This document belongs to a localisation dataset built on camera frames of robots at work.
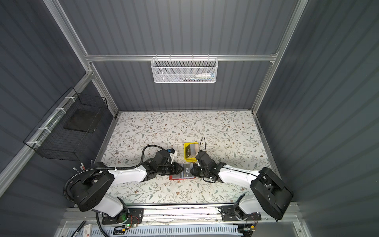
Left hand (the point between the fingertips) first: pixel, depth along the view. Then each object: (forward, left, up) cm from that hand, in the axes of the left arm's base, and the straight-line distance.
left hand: (184, 169), depth 86 cm
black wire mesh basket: (+12, +58, +24) cm, 64 cm away
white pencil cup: (0, +53, +10) cm, 54 cm away
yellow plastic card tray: (+13, -2, -1) cm, 13 cm away
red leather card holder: (-3, +3, -3) cm, 6 cm away
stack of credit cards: (+12, -7, +1) cm, 14 cm away
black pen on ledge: (-27, +53, -4) cm, 60 cm away
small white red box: (-26, +47, -3) cm, 54 cm away
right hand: (-2, -4, 0) cm, 5 cm away
